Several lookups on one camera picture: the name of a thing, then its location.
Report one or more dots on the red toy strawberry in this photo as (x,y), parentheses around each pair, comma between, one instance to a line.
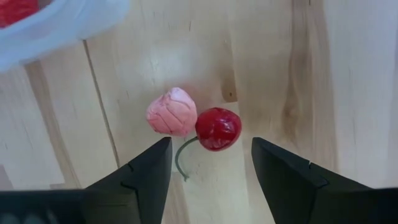
(15,11)

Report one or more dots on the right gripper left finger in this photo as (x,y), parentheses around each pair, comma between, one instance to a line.
(140,193)

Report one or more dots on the pink lumpy toy fruit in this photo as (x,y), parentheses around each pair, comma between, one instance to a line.
(172,113)

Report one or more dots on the clear plastic tupperware container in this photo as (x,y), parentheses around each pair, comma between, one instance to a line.
(62,28)

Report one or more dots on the red toy cherry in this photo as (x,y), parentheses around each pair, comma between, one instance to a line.
(217,129)

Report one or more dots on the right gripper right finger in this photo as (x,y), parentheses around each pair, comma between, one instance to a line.
(295,193)

